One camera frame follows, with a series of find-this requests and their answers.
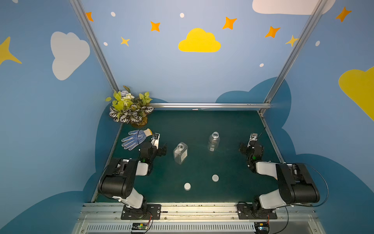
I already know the left controller board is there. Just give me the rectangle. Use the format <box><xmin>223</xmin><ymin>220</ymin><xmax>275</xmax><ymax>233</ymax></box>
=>
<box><xmin>131</xmin><ymin>223</ymin><xmax>151</xmax><ymax>232</ymax></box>

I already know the round clear plastic bottle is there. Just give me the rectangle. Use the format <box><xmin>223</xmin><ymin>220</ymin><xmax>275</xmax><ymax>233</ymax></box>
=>
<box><xmin>208</xmin><ymin>132</ymin><xmax>220</xmax><ymax>152</ymax></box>

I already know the square clear plastic bottle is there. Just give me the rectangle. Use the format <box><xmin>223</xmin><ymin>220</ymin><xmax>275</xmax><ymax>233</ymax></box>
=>
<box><xmin>173</xmin><ymin>142</ymin><xmax>188</xmax><ymax>165</ymax></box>

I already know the artificial potted plant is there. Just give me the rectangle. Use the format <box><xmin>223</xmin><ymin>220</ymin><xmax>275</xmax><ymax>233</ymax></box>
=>
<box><xmin>105</xmin><ymin>86</ymin><xmax>154</xmax><ymax>127</ymax></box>

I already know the right controller board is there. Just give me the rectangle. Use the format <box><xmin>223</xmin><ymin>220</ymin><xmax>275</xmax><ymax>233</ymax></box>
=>
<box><xmin>254</xmin><ymin>222</ymin><xmax>270</xmax><ymax>234</ymax></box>

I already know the blue dotted work glove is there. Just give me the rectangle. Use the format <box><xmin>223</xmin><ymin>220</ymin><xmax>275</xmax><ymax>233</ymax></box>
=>
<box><xmin>121</xmin><ymin>128</ymin><xmax>153</xmax><ymax>151</ymax></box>

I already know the right aluminium frame post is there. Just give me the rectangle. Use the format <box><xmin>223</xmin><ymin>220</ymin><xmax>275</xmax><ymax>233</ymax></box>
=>
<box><xmin>259</xmin><ymin>0</ymin><xmax>329</xmax><ymax>117</ymax></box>

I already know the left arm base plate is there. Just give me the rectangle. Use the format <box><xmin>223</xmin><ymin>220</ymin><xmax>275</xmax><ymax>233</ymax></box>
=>
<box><xmin>120</xmin><ymin>204</ymin><xmax>162</xmax><ymax>220</ymax></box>

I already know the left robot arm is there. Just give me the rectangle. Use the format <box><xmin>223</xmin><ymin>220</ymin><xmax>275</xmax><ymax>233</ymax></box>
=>
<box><xmin>98</xmin><ymin>133</ymin><xmax>167</xmax><ymax>220</ymax></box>

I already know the aluminium front rail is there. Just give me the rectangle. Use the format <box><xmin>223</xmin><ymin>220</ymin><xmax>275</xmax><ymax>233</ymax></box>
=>
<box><xmin>72</xmin><ymin>202</ymin><xmax>325</xmax><ymax>234</ymax></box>

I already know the aluminium frame post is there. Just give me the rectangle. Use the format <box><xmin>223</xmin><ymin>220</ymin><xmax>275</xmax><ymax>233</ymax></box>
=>
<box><xmin>70</xmin><ymin>0</ymin><xmax>119</xmax><ymax>91</ymax></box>
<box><xmin>259</xmin><ymin>0</ymin><xmax>329</xmax><ymax>117</ymax></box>

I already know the white bottle cap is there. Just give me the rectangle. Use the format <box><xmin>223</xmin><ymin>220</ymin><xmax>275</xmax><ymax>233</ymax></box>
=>
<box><xmin>184</xmin><ymin>182</ymin><xmax>191</xmax><ymax>191</ymax></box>
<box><xmin>212</xmin><ymin>175</ymin><xmax>219</xmax><ymax>182</ymax></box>

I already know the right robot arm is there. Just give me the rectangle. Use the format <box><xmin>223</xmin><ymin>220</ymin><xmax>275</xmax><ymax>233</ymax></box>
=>
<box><xmin>239</xmin><ymin>133</ymin><xmax>320</xmax><ymax>213</ymax></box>

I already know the controller board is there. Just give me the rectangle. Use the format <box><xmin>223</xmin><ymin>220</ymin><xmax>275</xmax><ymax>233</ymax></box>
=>
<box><xmin>131</xmin><ymin>223</ymin><xmax>151</xmax><ymax>232</ymax></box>
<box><xmin>254</xmin><ymin>222</ymin><xmax>270</xmax><ymax>234</ymax></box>

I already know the aluminium back frame bar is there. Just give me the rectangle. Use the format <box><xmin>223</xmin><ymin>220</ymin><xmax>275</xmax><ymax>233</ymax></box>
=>
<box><xmin>151</xmin><ymin>102</ymin><xmax>271</xmax><ymax>110</ymax></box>

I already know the left aluminium frame post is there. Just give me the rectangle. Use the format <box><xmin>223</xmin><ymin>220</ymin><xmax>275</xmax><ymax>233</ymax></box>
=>
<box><xmin>70</xmin><ymin>0</ymin><xmax>119</xmax><ymax>91</ymax></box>

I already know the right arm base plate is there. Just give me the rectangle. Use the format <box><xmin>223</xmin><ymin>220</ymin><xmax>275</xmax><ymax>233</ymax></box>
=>
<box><xmin>236</xmin><ymin>202</ymin><xmax>278</xmax><ymax>220</ymax></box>

